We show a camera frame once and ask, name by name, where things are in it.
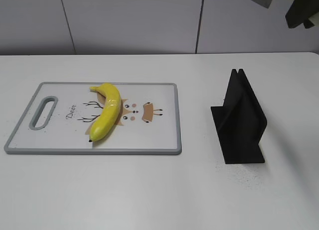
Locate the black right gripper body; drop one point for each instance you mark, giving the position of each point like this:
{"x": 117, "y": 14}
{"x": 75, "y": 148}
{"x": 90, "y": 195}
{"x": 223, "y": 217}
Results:
{"x": 304, "y": 12}

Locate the grey rimmed deer cutting board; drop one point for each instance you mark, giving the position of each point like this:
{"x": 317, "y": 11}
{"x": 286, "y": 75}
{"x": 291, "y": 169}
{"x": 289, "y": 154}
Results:
{"x": 59, "y": 115}

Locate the black knife stand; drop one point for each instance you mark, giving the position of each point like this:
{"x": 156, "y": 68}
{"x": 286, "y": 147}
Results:
{"x": 240, "y": 122}

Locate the yellow plastic banana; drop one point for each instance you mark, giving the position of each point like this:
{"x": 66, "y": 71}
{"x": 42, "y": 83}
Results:
{"x": 112, "y": 106}

